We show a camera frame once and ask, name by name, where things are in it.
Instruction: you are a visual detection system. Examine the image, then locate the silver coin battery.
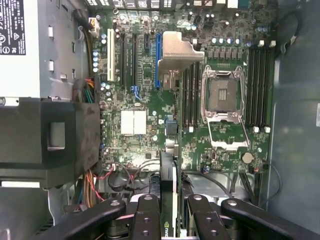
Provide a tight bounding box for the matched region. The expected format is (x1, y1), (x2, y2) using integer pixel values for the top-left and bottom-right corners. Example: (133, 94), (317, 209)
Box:
(241, 152), (254, 165)

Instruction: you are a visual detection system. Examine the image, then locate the metal socket cover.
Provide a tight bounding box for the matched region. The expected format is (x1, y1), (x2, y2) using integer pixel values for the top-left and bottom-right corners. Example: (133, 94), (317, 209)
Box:
(207, 117), (251, 151)

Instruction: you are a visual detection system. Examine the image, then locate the silver chipset heatsink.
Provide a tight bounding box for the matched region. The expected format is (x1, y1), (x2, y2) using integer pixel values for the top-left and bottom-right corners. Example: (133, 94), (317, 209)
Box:
(120, 109), (147, 136)

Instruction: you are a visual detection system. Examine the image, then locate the green motherboard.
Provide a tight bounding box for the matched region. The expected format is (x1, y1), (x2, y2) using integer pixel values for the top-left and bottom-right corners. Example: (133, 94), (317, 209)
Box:
(93, 0), (277, 176)

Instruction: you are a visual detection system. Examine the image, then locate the RAM slot with white clips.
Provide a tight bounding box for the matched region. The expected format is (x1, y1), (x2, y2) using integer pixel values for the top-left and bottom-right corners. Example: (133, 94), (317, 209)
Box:
(252, 39), (265, 133)
(187, 62), (196, 133)
(263, 39), (277, 133)

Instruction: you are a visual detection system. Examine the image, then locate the open black PC case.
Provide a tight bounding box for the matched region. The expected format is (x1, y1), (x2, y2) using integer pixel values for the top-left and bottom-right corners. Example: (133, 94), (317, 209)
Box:
(0, 0), (320, 240)

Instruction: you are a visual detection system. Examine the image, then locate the CPU socket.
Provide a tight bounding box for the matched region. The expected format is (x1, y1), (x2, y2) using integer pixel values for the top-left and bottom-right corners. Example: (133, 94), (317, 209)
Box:
(201, 64), (247, 121)

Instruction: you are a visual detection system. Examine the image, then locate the long black expansion slot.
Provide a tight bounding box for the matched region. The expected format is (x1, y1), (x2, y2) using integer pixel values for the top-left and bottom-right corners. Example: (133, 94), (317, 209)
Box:
(119, 32), (127, 86)
(131, 32), (138, 86)

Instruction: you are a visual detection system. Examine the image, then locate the white expansion slot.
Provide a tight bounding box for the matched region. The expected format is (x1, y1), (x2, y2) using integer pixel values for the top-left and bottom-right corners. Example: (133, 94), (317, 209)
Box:
(106, 27), (116, 82)

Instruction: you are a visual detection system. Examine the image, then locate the grey power supply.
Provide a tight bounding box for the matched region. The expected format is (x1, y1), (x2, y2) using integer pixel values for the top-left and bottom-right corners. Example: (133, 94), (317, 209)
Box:
(0, 0), (92, 101)

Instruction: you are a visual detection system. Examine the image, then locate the blue expansion slot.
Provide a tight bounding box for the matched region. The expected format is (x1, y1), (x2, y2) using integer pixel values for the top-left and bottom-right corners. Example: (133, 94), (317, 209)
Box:
(154, 32), (163, 91)

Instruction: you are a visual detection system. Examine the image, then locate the power cable with white connector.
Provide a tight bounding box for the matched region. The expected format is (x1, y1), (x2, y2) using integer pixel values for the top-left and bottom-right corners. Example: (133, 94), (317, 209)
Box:
(74, 8), (101, 76)

